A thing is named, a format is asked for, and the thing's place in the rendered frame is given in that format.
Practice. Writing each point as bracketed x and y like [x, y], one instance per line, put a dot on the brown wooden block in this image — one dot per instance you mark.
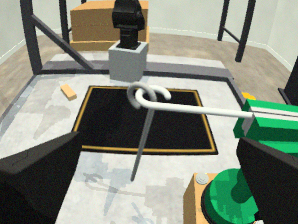
[192, 213]

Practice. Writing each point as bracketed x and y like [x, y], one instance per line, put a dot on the green bench vise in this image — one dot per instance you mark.
[225, 202]

